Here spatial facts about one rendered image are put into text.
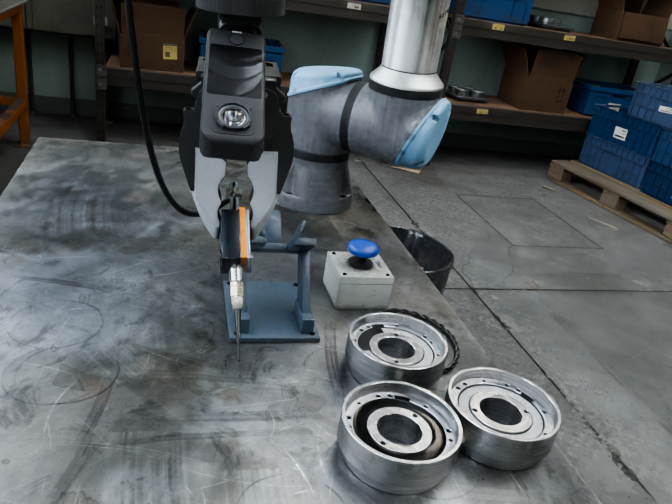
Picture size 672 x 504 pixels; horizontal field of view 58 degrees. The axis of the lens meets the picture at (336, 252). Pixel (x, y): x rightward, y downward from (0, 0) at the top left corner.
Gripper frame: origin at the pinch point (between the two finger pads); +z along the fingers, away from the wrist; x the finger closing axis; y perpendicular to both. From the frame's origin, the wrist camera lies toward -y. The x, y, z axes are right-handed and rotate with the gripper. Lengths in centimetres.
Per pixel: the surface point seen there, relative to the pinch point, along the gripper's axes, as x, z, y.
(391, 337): -17.1, 13.0, 0.8
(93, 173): 23, 16, 52
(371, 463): -10.9, 11.8, -17.4
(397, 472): -12.8, 11.8, -18.4
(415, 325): -20.3, 12.7, 2.6
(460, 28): -147, 24, 345
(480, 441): -21.4, 12.6, -14.8
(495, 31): -172, 25, 348
